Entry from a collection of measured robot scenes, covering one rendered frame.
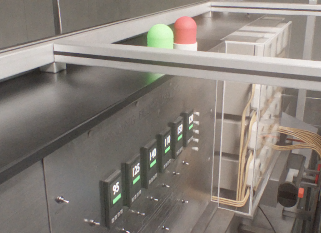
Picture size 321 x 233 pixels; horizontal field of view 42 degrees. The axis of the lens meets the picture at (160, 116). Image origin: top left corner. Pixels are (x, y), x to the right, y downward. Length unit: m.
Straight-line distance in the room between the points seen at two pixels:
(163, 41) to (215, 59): 0.22
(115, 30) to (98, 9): 4.75
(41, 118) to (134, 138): 0.24
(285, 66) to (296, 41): 5.28
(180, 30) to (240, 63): 0.37
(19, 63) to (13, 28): 3.77
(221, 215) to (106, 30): 0.72
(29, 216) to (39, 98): 0.22
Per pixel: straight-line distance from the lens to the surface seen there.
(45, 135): 0.57
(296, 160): 2.05
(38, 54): 0.85
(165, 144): 0.94
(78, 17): 5.45
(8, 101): 0.73
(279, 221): 2.04
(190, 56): 0.74
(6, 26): 4.51
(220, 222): 1.40
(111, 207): 0.76
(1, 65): 0.78
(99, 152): 0.71
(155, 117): 0.89
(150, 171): 0.89
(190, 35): 1.06
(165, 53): 0.76
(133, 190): 0.83
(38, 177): 0.59
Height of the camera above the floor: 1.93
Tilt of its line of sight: 20 degrees down
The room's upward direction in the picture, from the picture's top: straight up
